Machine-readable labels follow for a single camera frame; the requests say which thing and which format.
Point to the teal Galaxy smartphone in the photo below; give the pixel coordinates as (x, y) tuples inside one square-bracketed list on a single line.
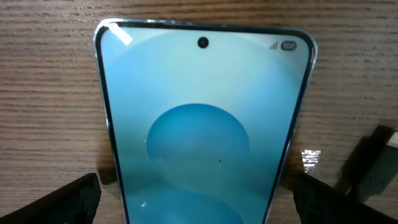
[(201, 116)]

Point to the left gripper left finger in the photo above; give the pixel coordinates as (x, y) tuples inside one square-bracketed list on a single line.
[(76, 202)]

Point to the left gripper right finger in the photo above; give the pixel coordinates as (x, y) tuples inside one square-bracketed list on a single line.
[(319, 203)]

